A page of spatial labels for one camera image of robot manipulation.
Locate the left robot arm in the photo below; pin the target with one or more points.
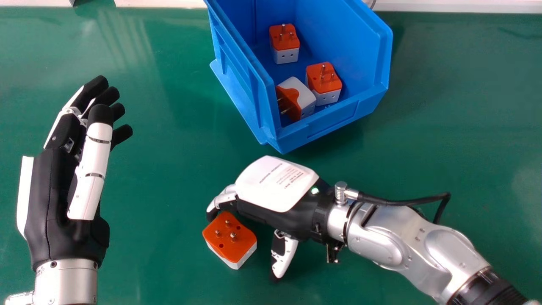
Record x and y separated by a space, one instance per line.
63 283

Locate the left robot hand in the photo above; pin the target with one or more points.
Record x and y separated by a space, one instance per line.
51 203

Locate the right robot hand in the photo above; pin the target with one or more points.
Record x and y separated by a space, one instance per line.
275 190

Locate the blue plastic bin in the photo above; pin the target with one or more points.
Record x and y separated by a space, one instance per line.
305 67

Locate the white-and-orange plug adapter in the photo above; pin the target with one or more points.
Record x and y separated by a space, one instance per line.
230 239
324 82
284 42
295 99

